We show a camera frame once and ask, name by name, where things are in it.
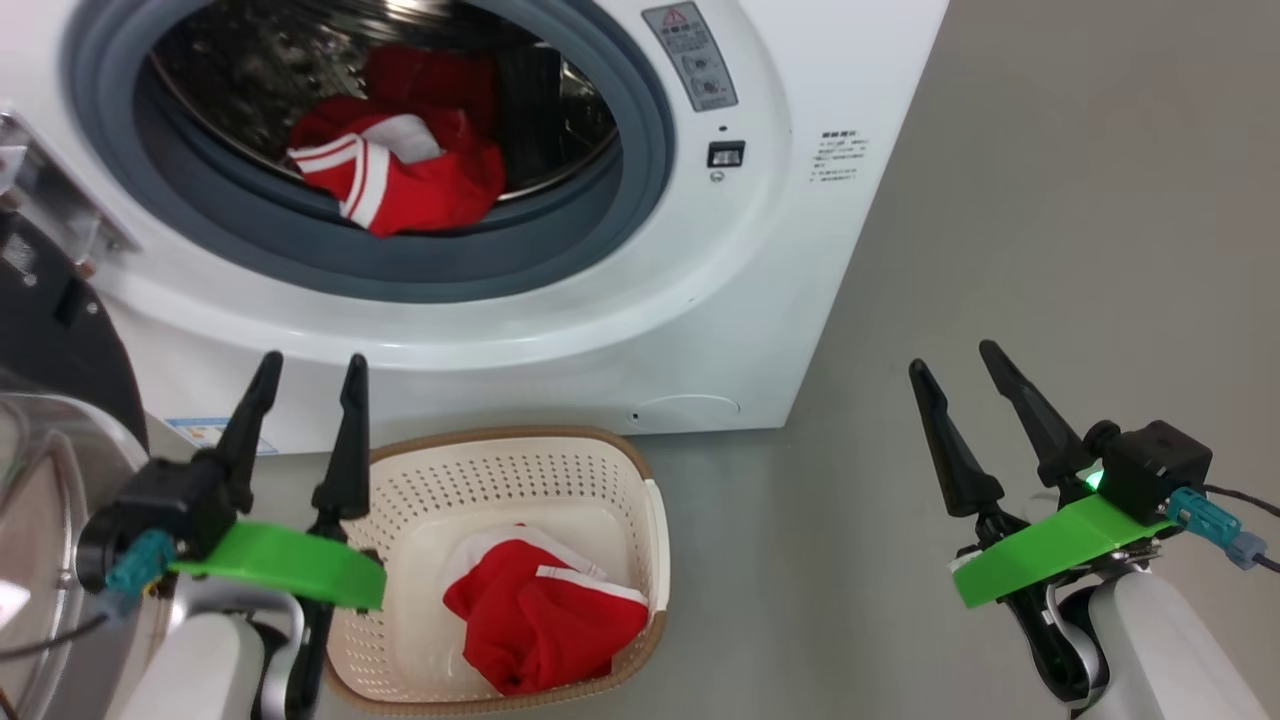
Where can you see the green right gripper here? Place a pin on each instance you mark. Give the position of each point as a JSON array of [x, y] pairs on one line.
[[1050, 550]]

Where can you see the white front-load washing machine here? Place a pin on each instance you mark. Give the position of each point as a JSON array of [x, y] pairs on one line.
[[700, 280]]

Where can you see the dark round glass washer door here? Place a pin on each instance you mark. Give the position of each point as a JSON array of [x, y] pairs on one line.
[[60, 340]]

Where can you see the grey warning pictogram sticker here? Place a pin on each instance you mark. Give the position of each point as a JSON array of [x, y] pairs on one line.
[[692, 55]]

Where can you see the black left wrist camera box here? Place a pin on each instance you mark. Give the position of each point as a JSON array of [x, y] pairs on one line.
[[170, 500]]

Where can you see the cream perforated laundry basket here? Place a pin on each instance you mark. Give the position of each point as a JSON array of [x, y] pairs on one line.
[[480, 480]]

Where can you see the red garment with white band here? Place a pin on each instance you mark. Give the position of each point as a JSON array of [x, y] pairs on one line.
[[540, 630]]

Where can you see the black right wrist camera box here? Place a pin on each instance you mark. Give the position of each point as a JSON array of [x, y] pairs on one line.
[[1160, 465]]

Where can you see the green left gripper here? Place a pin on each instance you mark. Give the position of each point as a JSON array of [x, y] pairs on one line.
[[290, 565]]

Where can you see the blue energy label sticker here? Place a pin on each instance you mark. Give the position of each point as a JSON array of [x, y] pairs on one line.
[[205, 435]]

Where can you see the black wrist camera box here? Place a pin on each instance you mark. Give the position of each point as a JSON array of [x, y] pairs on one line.
[[170, 500], [1160, 465]]

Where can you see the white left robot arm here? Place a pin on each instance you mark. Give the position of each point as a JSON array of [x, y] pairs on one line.
[[190, 670]]

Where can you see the red garment with white stripes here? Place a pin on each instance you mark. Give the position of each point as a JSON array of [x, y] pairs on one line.
[[430, 190]]

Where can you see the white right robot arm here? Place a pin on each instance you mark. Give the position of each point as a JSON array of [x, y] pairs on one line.
[[1170, 650]]

